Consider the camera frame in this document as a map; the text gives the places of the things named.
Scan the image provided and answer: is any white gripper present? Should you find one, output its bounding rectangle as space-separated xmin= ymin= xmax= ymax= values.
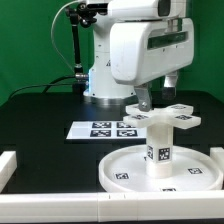
xmin=110 ymin=18 xmax=194 ymax=112

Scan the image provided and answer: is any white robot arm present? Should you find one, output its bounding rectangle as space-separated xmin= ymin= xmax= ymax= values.
xmin=85 ymin=0 xmax=194 ymax=111

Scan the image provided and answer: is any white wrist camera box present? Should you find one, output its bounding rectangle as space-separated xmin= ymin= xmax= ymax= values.
xmin=107 ymin=0 xmax=172 ymax=21

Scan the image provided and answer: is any white front fence rail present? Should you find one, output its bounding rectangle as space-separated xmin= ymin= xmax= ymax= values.
xmin=0 ymin=190 xmax=224 ymax=223

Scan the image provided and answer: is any white cross-shaped table base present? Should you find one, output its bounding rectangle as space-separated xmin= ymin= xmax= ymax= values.
xmin=123 ymin=104 xmax=201 ymax=129

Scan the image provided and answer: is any grey curved cable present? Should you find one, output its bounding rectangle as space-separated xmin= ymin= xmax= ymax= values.
xmin=50 ymin=0 xmax=83 ymax=73

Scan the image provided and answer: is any white round table top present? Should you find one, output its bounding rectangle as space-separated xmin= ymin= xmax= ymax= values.
xmin=98 ymin=145 xmax=223 ymax=192

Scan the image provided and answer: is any white marker sheet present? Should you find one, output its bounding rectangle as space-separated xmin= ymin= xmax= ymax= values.
xmin=66 ymin=121 xmax=146 ymax=140

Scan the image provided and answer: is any black table cable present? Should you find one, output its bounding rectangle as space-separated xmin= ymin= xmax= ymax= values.
xmin=7 ymin=75 xmax=88 ymax=101

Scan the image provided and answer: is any white left fence block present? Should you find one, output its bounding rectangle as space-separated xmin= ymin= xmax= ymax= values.
xmin=0 ymin=151 xmax=17 ymax=193

